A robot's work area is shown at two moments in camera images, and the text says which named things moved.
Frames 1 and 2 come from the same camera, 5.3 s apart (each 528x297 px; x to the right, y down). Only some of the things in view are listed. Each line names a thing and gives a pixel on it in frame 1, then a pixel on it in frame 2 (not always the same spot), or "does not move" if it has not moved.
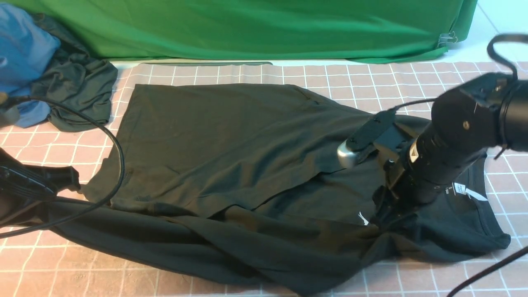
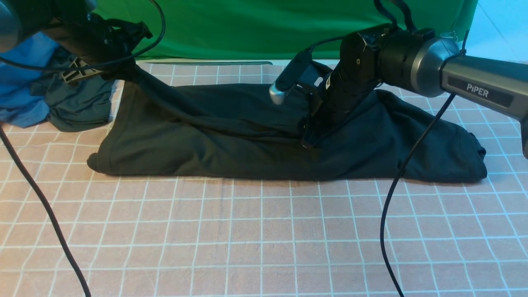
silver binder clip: [445, 38] does not move
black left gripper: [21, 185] -> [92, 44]
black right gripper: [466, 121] -> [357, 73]
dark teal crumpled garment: [78, 78] does not move
